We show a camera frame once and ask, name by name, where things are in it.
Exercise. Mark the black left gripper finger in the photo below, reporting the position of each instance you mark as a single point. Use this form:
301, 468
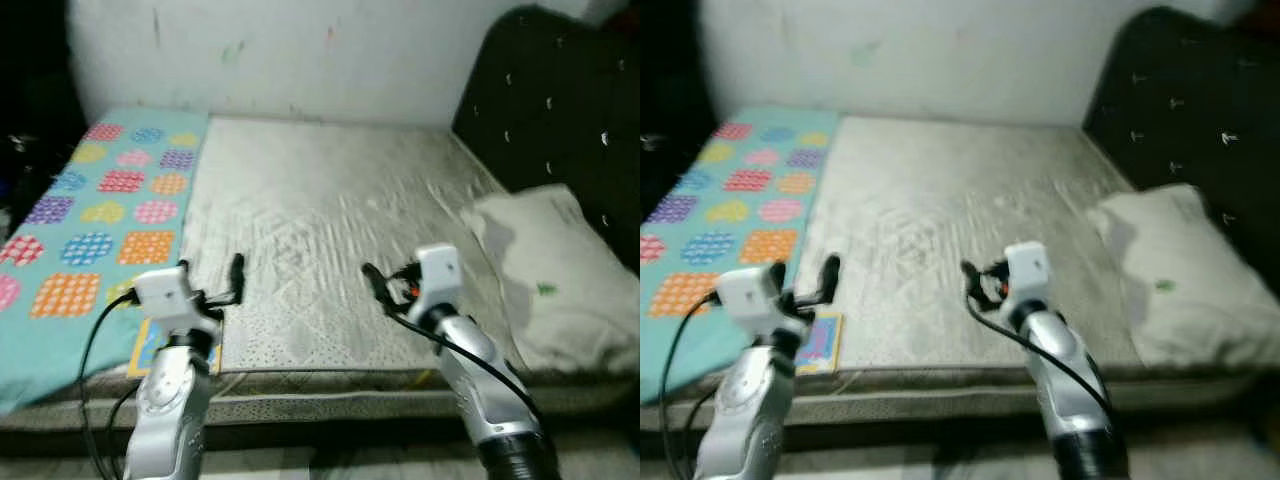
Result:
830, 279
236, 280
185, 273
777, 276

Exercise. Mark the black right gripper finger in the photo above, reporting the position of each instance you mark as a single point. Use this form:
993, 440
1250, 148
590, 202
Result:
974, 286
378, 290

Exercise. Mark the yellow blue children's book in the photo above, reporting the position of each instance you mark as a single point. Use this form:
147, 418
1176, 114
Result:
140, 358
825, 345

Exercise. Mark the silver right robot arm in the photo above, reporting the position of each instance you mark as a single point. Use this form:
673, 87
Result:
485, 390
1065, 380

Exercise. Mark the white quilted mattress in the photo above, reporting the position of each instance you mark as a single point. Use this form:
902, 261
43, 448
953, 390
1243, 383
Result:
940, 200
320, 210

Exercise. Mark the teal blanket colourful patches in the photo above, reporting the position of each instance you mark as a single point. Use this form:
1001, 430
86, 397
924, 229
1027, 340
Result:
100, 215
700, 215

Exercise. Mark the grey striped bed base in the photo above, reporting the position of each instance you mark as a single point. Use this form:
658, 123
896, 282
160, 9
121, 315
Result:
330, 405
950, 405

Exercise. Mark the white pillow green tree print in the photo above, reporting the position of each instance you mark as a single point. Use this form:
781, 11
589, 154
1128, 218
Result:
1190, 300
560, 300

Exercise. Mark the dark tufted headboard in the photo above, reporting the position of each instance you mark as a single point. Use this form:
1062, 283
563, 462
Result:
1190, 100
560, 100

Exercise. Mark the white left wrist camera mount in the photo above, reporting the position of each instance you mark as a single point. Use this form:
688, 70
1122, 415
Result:
162, 295
748, 295

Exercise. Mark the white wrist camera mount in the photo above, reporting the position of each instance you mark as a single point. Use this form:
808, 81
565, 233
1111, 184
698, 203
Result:
440, 270
1028, 265
748, 295
162, 295

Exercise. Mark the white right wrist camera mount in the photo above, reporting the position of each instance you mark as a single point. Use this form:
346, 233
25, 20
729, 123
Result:
440, 270
1028, 265

